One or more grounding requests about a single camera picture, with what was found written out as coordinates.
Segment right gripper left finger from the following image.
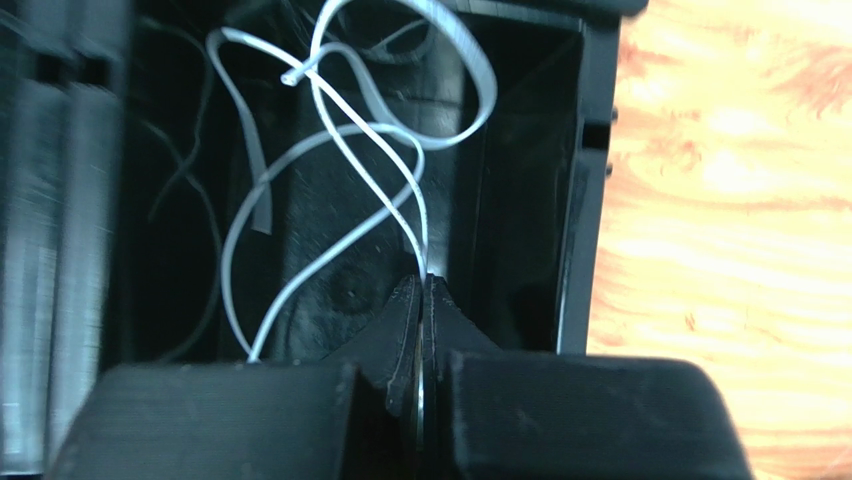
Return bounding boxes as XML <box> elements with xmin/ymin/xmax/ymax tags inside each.
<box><xmin>48</xmin><ymin>278</ymin><xmax>420</xmax><ymax>479</ymax></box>

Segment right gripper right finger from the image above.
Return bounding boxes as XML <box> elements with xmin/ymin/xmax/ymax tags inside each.
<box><xmin>423</xmin><ymin>276</ymin><xmax>752</xmax><ymax>479</ymax></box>

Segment black six-compartment tray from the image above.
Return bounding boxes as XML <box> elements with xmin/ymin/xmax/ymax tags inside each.
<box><xmin>1</xmin><ymin>1</ymin><xmax>647</xmax><ymax>479</ymax></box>

